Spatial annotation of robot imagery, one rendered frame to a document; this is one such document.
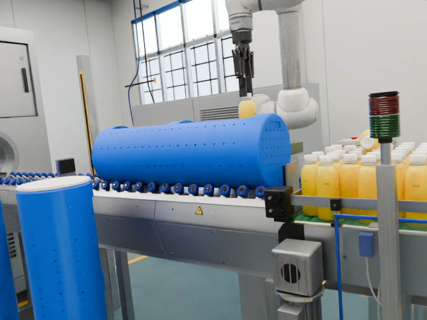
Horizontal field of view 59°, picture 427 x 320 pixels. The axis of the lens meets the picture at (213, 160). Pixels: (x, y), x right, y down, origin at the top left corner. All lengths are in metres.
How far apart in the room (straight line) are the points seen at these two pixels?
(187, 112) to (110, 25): 3.84
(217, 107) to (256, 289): 1.85
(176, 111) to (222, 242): 2.59
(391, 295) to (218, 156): 0.71
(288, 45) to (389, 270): 1.30
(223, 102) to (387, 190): 2.64
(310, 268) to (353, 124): 3.20
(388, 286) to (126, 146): 1.15
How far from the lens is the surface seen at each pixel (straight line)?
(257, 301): 2.20
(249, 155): 1.30
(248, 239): 1.40
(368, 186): 1.13
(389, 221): 0.94
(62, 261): 1.58
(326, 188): 1.17
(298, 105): 1.98
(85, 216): 1.57
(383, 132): 0.90
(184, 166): 1.47
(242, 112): 1.43
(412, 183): 1.12
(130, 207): 1.73
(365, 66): 4.12
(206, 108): 3.59
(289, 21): 2.00
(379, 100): 0.89
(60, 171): 2.25
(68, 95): 6.71
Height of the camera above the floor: 1.24
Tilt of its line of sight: 7 degrees down
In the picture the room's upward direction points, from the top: 5 degrees counter-clockwise
